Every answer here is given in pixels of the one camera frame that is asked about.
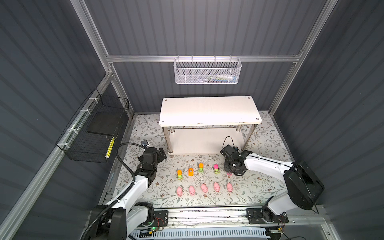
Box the black wire basket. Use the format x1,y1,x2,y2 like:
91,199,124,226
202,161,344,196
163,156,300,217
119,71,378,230
56,90,130,164

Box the all orange toy truck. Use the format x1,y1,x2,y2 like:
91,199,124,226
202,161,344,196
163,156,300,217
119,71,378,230
188,168,194,177

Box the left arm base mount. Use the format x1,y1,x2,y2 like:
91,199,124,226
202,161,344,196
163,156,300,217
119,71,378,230
139,211,169,228

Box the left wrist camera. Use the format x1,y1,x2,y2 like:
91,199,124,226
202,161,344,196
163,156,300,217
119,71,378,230
141,140,150,148

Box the yellow marker in black basket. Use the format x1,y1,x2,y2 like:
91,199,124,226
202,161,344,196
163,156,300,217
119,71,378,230
105,137,115,159

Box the pink mixer green truck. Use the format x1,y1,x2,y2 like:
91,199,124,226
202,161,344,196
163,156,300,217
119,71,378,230
214,164,220,174

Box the markers in white basket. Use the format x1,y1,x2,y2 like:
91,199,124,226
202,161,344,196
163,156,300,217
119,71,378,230
200,75,239,84

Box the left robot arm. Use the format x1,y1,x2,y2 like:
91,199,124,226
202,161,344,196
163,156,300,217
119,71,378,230
81,141,167,240

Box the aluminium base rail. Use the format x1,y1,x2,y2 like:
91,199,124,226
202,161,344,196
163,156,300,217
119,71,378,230
89,206,328,232

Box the white two-tier shelf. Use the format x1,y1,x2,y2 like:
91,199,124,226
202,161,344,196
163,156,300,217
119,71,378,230
159,96,262,155

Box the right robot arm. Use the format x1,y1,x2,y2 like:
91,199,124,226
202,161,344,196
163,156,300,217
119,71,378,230
220,145,325,223

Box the pink pig toy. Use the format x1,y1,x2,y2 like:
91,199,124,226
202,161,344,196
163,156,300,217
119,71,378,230
214,182,221,193
189,186,196,196
176,187,183,197
227,183,233,193
201,184,208,193

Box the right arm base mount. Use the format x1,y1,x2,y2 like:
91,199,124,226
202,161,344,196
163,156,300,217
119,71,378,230
246,208,289,225

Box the white wire mesh basket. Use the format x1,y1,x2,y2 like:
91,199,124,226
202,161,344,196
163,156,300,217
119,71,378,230
173,58,242,85

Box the orange mixer green truck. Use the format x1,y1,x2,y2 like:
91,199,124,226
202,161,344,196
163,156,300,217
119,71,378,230
177,170,183,180
198,163,204,173

